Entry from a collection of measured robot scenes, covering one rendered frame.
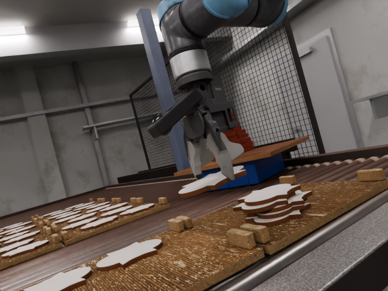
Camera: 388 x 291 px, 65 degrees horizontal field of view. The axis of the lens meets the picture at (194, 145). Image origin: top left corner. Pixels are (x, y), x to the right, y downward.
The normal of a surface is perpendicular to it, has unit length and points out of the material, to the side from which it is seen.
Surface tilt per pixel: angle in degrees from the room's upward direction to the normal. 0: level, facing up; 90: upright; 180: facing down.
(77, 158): 90
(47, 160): 90
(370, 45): 90
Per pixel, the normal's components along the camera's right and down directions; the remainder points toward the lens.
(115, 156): 0.40, -0.12
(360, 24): -0.88, 0.23
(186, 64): -0.26, 0.04
